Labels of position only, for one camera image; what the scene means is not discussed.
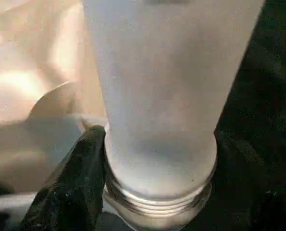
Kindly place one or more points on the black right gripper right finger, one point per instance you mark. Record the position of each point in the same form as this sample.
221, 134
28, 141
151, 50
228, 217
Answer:
253, 192

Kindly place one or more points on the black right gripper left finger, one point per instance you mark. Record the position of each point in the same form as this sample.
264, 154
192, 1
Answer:
73, 187

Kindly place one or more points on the white plastic table top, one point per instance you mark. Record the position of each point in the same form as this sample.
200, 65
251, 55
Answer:
25, 84

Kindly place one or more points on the white plastic table leg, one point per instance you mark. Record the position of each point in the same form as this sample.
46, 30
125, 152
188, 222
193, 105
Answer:
162, 84

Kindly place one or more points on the black plastic mat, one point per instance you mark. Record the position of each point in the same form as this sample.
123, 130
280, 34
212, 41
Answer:
272, 72

